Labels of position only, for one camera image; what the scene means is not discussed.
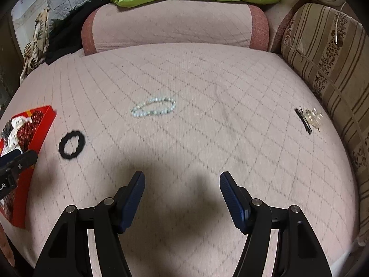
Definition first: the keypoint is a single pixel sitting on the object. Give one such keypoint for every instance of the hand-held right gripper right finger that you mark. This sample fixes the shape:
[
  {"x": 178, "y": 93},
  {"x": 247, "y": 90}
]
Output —
[{"x": 230, "y": 199}]

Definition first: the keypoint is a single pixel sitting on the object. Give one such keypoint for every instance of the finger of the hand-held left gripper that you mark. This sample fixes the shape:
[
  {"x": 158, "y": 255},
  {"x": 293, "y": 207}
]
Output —
[{"x": 24, "y": 158}]

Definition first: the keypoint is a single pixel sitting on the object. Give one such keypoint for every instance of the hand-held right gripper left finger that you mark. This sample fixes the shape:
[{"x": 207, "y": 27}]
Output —
[{"x": 134, "y": 196}]

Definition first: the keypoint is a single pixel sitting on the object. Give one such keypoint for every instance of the red gift box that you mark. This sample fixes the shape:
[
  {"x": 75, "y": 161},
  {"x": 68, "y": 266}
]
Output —
[{"x": 37, "y": 150}]

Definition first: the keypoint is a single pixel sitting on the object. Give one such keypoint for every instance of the dark red dotted scrunchie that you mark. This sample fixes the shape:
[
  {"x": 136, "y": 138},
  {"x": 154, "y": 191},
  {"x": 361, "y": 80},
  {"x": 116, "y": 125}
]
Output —
[{"x": 27, "y": 134}]

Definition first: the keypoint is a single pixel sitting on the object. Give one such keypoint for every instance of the white dotted scrunchie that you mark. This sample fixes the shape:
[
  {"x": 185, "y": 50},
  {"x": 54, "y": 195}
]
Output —
[{"x": 16, "y": 134}]

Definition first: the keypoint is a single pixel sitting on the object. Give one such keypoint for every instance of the black organza scrunchie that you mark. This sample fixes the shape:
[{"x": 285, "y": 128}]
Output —
[{"x": 5, "y": 134}]

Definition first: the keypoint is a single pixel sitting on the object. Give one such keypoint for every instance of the person's left forearm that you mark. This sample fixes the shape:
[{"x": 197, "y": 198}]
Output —
[{"x": 5, "y": 251}]

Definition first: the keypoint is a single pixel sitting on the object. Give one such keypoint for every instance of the crystal hair pin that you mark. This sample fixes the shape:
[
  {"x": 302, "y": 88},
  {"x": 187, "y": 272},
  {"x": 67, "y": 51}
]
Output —
[{"x": 304, "y": 121}]

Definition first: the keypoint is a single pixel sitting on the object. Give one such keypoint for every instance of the floral patterned cloth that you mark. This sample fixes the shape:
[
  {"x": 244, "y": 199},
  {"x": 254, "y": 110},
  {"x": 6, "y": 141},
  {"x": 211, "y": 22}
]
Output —
[{"x": 37, "y": 40}]

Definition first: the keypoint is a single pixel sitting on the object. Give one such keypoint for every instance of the white cloth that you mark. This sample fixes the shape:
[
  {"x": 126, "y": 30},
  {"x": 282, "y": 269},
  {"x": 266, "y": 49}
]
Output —
[{"x": 23, "y": 14}]

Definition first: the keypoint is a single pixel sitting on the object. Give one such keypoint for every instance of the pink quilted pillow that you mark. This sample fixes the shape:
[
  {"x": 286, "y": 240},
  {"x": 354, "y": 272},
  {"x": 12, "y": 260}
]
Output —
[{"x": 173, "y": 26}]

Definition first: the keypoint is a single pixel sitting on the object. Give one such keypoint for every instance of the striped beige cushion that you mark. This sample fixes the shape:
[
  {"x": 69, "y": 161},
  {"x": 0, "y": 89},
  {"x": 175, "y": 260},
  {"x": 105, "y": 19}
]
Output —
[{"x": 323, "y": 49}]

